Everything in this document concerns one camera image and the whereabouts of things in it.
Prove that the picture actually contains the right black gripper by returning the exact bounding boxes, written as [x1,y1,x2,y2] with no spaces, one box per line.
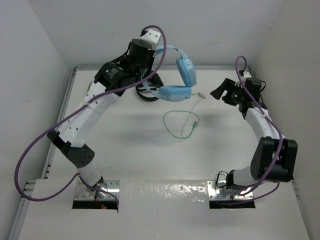
[210,78,246,106]

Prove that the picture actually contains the green headphone cable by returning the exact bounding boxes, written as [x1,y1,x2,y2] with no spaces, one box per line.
[162,91,208,141]

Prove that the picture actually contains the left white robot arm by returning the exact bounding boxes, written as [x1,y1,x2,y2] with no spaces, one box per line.
[47,38,158,187]

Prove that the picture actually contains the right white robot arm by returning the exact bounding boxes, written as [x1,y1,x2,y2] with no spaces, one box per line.
[210,77,298,191]

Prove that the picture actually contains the black headphones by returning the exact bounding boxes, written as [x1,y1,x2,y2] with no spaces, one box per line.
[134,72,165,103]

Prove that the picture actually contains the white front cover board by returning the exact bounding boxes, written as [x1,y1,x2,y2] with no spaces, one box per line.
[19,180,309,240]

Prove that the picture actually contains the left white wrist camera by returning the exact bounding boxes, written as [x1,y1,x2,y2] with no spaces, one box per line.
[139,29,162,50]

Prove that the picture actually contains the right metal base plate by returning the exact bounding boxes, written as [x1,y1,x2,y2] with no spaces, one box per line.
[207,180,254,202]

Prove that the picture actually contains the metal base plate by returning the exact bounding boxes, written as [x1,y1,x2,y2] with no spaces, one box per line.
[207,180,254,202]
[73,180,120,201]

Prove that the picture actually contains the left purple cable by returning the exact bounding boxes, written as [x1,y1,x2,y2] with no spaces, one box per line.
[13,24,168,208]

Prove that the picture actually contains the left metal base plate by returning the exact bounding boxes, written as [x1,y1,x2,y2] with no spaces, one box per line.
[73,180,120,201]

